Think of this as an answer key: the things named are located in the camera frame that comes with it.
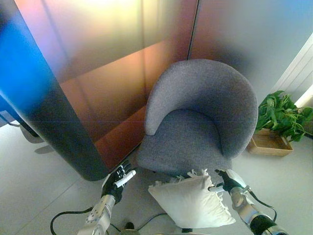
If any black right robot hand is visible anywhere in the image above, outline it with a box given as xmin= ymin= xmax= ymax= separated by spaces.
xmin=207 ymin=168 xmax=246 ymax=197

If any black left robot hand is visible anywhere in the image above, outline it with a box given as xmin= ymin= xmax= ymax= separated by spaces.
xmin=102 ymin=160 xmax=137 ymax=204

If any white fringed pillow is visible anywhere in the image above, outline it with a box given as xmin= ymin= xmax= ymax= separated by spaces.
xmin=148 ymin=168 xmax=237 ymax=227

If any silver left robot leg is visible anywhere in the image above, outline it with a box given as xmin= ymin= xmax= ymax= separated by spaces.
xmin=119 ymin=221 xmax=138 ymax=235

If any wooden planter box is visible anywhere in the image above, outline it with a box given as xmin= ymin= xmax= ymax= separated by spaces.
xmin=246 ymin=128 xmax=294 ymax=158

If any green leafy plant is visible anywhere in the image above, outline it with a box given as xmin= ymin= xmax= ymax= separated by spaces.
xmin=255 ymin=90 xmax=313 ymax=143

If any grey fabric armchair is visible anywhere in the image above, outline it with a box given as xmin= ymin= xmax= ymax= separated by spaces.
xmin=135 ymin=59 xmax=259 ymax=180

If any glossy colourful partition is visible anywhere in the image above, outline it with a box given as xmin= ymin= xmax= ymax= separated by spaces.
xmin=0 ymin=0 xmax=203 ymax=182

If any white slatted blind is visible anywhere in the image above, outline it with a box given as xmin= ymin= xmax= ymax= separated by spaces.
xmin=270 ymin=31 xmax=313 ymax=108

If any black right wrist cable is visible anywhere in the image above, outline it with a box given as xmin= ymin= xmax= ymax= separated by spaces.
xmin=244 ymin=187 xmax=278 ymax=221

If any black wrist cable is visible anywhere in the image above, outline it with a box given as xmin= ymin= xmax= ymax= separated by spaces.
xmin=49 ymin=207 xmax=94 ymax=235
xmin=244 ymin=187 xmax=278 ymax=221

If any black floor cable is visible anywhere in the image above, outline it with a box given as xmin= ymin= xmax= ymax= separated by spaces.
xmin=107 ymin=212 xmax=172 ymax=233

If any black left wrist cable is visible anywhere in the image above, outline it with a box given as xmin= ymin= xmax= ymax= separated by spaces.
xmin=49 ymin=207 xmax=94 ymax=235

